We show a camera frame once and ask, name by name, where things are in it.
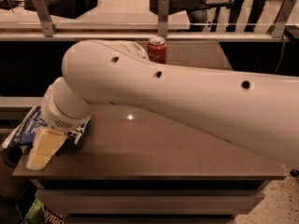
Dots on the blue kettle chip bag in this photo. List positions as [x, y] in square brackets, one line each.
[25, 133]

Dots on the left metal rail bracket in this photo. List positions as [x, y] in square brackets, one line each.
[47, 25]

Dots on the metal rail bracket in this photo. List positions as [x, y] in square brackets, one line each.
[163, 8]
[47, 25]
[276, 30]

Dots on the red coca-cola can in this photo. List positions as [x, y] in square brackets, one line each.
[157, 49]

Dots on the right metal rail bracket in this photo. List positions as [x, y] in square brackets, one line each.
[276, 30]

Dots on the dark snack bag below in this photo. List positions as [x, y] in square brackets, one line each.
[51, 218]

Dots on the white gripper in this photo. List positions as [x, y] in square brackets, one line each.
[60, 119]

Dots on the middle metal rail bracket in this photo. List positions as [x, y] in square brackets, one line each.
[163, 8]

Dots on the green snack bag below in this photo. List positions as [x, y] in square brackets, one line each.
[35, 213]

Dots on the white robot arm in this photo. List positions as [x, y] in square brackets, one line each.
[258, 112]

